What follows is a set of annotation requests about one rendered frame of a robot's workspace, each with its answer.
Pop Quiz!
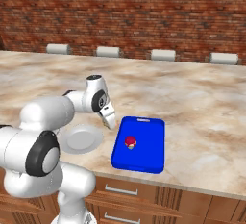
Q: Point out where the blue rectangular tray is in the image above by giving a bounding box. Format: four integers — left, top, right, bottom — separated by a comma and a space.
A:
111, 115, 166, 175

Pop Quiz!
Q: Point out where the white round plate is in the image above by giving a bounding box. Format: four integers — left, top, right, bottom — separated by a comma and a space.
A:
59, 123, 105, 155

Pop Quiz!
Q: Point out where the silver drawer handle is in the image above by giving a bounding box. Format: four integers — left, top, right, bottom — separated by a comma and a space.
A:
103, 212, 141, 224
104, 184, 139, 197

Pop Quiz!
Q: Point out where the wooden drawer front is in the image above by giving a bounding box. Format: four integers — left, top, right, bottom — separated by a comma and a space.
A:
96, 204, 155, 224
94, 175, 159, 202

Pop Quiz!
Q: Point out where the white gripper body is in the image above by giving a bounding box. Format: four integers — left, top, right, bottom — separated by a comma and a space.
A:
98, 103, 117, 131

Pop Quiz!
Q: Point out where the red cupcake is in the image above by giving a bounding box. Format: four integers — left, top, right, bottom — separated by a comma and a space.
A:
124, 136, 137, 150

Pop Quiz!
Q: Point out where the white stool back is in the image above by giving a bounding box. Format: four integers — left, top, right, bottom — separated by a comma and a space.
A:
95, 45, 123, 59
209, 52, 240, 66
45, 43, 72, 56
150, 48, 178, 62

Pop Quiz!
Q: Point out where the wooden cabinet panel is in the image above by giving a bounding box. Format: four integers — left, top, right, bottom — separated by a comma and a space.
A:
205, 194, 246, 224
175, 189, 213, 224

